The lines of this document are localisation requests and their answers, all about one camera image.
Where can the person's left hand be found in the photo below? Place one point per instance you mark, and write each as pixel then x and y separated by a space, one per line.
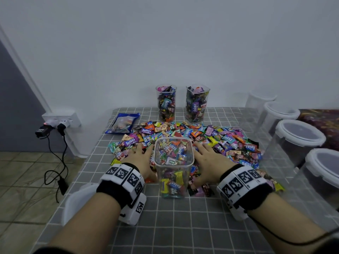
pixel 143 161

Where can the tall transparent plastic jar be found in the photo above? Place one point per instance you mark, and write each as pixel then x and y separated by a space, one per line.
pixel 166 104

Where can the black power plug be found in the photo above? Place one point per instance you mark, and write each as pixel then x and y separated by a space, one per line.
pixel 42 131

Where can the dark patterned cloth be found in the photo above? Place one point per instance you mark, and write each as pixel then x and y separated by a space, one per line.
pixel 324 124

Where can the person's right hand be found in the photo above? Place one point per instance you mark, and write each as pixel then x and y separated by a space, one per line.
pixel 214 166

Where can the black marker-tagged left wristband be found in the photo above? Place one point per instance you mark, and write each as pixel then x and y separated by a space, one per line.
pixel 122 183

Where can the person's left forearm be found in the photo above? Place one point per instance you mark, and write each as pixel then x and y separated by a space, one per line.
pixel 87 227

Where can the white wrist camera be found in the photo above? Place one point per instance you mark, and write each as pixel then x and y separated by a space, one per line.
pixel 238 211
pixel 135 210

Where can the person's right forearm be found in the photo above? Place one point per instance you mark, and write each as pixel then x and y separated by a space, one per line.
pixel 294 224

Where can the grey door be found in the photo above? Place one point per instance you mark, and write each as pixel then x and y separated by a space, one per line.
pixel 16 111

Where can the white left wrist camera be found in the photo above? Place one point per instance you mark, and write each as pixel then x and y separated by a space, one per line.
pixel 135 210

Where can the white wall socket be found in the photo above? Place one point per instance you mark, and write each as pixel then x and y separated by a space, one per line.
pixel 62 119

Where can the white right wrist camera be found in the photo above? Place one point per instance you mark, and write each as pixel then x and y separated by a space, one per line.
pixel 238 211

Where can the small transparent plastic jar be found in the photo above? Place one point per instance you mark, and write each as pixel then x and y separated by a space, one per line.
pixel 173 166
pixel 259 103
pixel 197 104

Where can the pile of colourful candies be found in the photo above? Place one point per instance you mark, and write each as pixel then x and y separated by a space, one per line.
pixel 233 140

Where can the black marker-tagged wristband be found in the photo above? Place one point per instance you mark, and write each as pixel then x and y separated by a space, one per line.
pixel 122 183
pixel 246 186

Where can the white square container lid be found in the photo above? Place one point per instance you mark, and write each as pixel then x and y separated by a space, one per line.
pixel 77 203

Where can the blue snack packet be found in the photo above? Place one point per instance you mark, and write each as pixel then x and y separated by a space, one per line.
pixel 123 123

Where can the black marker-tagged right wristband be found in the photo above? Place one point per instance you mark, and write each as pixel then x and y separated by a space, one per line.
pixel 246 186

